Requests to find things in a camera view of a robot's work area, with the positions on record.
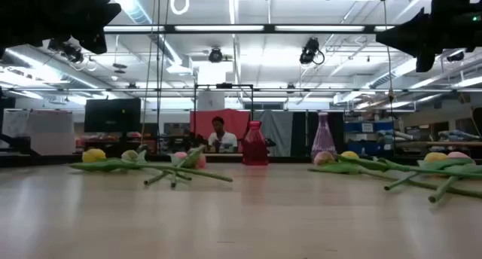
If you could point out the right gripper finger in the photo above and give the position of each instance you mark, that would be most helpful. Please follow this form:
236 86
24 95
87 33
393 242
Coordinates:
424 59
414 29

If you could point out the black cloth backdrop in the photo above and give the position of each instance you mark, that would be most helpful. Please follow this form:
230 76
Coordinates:
299 134

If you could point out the black table frame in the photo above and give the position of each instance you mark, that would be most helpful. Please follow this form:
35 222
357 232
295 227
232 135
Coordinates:
286 160

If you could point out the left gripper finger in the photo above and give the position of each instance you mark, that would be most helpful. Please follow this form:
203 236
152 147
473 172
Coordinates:
94 40
99 7

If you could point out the black hanging camera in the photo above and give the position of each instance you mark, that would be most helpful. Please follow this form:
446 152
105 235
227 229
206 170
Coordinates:
310 50
215 55
69 52

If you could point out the pink glass vase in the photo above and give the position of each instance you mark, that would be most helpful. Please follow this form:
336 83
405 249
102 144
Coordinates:
323 138

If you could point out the red glass vase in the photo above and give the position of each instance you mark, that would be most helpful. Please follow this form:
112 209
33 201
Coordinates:
255 150

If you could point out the black monitor screen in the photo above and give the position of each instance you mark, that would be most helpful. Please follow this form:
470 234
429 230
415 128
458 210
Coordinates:
112 115

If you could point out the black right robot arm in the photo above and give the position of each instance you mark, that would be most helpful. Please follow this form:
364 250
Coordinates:
479 33

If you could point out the wooden bench top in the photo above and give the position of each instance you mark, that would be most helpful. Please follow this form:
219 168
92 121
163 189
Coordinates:
444 143

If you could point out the red cloth backdrop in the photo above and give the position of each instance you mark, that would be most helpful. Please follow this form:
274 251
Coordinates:
235 121

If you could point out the black metal frame stand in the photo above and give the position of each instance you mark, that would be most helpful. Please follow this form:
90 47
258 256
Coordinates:
195 119

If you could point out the person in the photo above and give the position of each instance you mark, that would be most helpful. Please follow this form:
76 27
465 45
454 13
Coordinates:
222 138

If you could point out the blue storage bin shelf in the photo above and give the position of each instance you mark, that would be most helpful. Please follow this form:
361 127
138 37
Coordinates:
354 148

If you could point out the small black ceiling device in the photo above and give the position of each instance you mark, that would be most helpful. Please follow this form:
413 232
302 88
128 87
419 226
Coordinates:
455 56

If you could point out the grey cloth backdrop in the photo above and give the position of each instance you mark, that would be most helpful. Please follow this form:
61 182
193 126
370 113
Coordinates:
278 131

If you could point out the white board panel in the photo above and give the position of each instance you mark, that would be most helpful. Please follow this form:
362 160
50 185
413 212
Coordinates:
49 133

